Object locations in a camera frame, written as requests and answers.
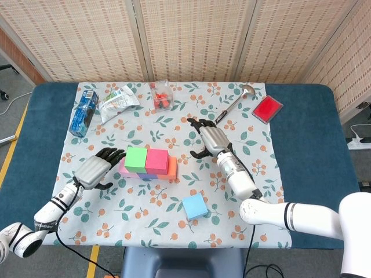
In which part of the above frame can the red ink pad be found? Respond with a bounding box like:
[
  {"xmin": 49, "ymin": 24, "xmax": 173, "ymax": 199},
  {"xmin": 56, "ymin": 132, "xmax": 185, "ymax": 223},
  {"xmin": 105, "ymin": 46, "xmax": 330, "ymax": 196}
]
[{"xmin": 251, "ymin": 94, "xmax": 284, "ymax": 125}]

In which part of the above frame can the bamboo folding screen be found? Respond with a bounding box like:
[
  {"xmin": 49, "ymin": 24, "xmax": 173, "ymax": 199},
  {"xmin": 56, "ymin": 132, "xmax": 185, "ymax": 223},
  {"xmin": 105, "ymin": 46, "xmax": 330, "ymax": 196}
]
[{"xmin": 0, "ymin": 0, "xmax": 371, "ymax": 118}]

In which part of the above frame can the pink foam cube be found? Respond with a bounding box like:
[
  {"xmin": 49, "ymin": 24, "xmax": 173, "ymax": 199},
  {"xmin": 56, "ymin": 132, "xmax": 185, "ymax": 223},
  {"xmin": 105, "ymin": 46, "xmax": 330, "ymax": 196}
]
[{"xmin": 118, "ymin": 162, "xmax": 140, "ymax": 179}]

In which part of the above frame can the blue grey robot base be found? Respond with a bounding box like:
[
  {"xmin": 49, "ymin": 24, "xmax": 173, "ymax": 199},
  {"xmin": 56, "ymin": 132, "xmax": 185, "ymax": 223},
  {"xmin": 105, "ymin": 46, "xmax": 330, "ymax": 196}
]
[{"xmin": 121, "ymin": 247, "xmax": 246, "ymax": 278}]

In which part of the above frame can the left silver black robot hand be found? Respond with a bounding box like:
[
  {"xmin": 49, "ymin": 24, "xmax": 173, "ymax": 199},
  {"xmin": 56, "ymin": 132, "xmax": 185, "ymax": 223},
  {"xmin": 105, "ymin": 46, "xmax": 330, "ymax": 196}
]
[{"xmin": 74, "ymin": 147, "xmax": 127, "ymax": 191}]

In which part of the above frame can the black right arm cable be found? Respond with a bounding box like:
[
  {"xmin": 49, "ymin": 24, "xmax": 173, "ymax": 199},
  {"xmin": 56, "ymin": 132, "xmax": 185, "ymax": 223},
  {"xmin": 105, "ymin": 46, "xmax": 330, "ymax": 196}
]
[{"xmin": 228, "ymin": 143, "xmax": 263, "ymax": 272}]

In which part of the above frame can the black floor cable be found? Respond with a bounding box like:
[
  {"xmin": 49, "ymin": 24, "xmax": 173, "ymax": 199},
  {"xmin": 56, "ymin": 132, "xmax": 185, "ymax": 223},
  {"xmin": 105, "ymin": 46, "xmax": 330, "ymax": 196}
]
[{"xmin": 245, "ymin": 263, "xmax": 284, "ymax": 278}]

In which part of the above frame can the blue cookie package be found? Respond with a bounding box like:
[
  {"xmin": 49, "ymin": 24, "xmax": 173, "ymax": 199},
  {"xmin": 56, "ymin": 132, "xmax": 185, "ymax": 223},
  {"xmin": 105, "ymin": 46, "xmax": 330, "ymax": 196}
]
[{"xmin": 68, "ymin": 89, "xmax": 99, "ymax": 138}]

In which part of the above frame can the clear box with red pieces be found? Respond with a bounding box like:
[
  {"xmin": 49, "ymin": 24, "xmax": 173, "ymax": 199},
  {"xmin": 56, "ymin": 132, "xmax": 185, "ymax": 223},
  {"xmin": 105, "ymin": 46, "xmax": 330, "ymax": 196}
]
[{"xmin": 149, "ymin": 79, "xmax": 174, "ymax": 112}]

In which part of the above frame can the metal ladle with black handle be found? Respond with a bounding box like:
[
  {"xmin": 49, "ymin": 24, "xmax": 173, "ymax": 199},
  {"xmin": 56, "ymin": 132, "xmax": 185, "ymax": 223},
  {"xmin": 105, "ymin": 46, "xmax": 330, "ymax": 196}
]
[{"xmin": 214, "ymin": 84, "xmax": 256, "ymax": 124}]

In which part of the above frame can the silver crumpled snack bag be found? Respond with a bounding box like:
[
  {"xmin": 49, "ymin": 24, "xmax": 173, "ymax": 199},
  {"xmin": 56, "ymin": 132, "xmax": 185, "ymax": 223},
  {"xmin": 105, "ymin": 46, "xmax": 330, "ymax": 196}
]
[{"xmin": 97, "ymin": 85, "xmax": 140, "ymax": 125}]

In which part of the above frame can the light blue foam cube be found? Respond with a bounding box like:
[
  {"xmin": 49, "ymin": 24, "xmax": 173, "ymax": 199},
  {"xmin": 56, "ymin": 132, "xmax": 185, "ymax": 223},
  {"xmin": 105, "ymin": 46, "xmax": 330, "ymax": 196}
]
[{"xmin": 181, "ymin": 193, "xmax": 209, "ymax": 221}]

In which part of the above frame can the white power strip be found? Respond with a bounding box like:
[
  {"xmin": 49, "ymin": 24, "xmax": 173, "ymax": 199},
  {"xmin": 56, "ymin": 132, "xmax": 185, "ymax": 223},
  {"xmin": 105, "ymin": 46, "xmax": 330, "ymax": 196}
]
[{"xmin": 346, "ymin": 138, "xmax": 371, "ymax": 151}]

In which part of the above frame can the white power cable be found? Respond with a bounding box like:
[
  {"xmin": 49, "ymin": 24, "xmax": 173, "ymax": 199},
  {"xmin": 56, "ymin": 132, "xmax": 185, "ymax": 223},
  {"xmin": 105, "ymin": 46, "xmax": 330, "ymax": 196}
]
[{"xmin": 350, "ymin": 123, "xmax": 371, "ymax": 140}]

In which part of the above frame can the green foam cube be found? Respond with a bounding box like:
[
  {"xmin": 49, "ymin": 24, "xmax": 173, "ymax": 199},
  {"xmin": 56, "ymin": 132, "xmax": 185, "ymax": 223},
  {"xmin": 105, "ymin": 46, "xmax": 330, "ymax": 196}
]
[{"xmin": 124, "ymin": 147, "xmax": 149, "ymax": 174}]

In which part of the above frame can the floral patterned tablecloth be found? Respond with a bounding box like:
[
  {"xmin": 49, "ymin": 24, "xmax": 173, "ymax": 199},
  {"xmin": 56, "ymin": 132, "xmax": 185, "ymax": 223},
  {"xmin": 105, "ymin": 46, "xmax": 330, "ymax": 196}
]
[{"xmin": 39, "ymin": 82, "xmax": 292, "ymax": 250}]

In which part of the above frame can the dark blue table cover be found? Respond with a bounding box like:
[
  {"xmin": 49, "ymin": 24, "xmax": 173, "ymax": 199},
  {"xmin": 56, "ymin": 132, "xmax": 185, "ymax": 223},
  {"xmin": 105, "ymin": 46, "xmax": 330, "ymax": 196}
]
[{"xmin": 0, "ymin": 82, "xmax": 366, "ymax": 251}]

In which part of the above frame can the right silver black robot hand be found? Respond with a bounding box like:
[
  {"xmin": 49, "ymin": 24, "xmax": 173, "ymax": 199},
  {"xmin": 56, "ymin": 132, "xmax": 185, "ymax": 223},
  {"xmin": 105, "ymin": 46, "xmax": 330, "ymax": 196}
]
[{"xmin": 187, "ymin": 118, "xmax": 233, "ymax": 159}]

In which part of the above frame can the white floor cable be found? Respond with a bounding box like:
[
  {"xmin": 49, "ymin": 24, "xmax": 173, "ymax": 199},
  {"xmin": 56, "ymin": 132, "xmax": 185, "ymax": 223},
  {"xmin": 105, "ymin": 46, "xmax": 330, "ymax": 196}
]
[{"xmin": 0, "ymin": 91, "xmax": 33, "ymax": 116}]

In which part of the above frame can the black office chair base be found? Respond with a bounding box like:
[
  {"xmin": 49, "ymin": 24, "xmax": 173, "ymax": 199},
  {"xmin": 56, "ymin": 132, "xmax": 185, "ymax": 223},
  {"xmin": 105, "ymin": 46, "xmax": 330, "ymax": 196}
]
[{"xmin": 0, "ymin": 64, "xmax": 20, "ymax": 101}]

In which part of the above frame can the orange foam cube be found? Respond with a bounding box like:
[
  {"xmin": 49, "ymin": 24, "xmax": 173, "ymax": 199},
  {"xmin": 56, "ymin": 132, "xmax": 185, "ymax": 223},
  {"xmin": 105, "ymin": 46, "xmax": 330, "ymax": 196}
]
[{"xmin": 156, "ymin": 156, "xmax": 179, "ymax": 181}]

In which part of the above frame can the red foam cube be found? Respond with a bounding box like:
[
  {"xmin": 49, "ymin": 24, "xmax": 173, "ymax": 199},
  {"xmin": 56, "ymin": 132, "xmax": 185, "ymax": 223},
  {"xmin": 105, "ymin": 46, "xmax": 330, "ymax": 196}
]
[{"xmin": 144, "ymin": 148, "xmax": 170, "ymax": 175}]

